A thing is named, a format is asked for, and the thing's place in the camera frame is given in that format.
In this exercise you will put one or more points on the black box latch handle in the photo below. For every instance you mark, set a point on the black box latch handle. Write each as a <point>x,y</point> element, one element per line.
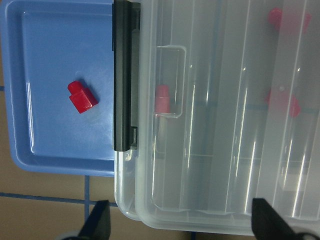
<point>126,17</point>

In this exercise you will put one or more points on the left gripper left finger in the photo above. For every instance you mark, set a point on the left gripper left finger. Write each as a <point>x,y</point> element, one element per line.
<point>96,227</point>

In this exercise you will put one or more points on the clear plastic box lid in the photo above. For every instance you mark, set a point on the clear plastic box lid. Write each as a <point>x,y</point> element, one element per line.
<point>230,112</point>

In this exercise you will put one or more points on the clear plastic storage box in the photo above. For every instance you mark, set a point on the clear plastic storage box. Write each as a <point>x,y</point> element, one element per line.
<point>126,180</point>

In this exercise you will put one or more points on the red block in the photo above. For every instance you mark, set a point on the red block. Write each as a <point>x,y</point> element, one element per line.
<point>81,96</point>
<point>162,99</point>
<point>280,104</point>
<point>288,23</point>

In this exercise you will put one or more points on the blue plastic tray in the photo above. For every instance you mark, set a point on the blue plastic tray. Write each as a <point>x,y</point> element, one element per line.
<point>45,45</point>

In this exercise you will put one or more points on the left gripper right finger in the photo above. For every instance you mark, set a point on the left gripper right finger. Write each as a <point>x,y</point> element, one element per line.
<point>267,224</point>

